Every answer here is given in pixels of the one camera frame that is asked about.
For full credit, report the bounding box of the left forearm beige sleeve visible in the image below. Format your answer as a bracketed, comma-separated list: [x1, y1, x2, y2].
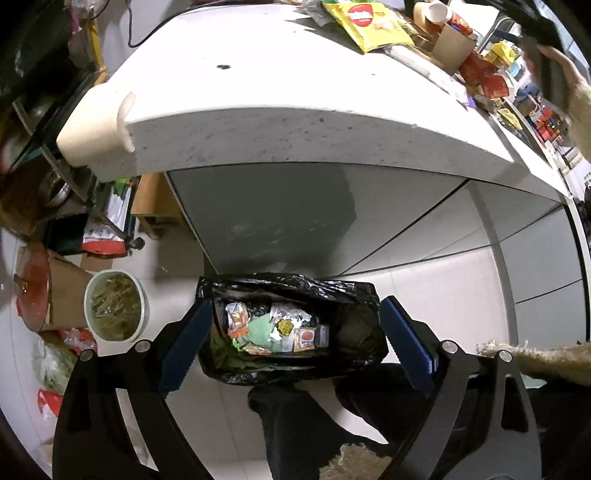
[477, 340, 591, 386]

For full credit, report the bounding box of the right forearm beige sleeve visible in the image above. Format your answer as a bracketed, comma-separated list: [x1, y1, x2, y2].
[568, 80, 591, 162]

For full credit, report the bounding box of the black trash bag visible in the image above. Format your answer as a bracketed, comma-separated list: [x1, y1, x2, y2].
[197, 273, 389, 386]

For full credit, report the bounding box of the right hand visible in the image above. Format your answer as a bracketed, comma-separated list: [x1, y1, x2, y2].
[525, 45, 587, 96]

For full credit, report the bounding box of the green bucket with vegetable scraps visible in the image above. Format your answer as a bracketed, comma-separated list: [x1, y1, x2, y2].
[83, 269, 149, 343]

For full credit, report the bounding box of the clear plastic bag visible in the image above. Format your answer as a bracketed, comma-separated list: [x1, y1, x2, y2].
[32, 338, 77, 395]

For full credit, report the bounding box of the red and white package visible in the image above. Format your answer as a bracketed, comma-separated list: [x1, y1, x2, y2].
[81, 177, 136, 257]

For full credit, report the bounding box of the yellow snack bag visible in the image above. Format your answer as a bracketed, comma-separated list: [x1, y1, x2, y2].
[322, 1, 414, 53]

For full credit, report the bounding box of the red pot lid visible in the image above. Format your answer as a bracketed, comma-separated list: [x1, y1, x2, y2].
[13, 242, 50, 333]

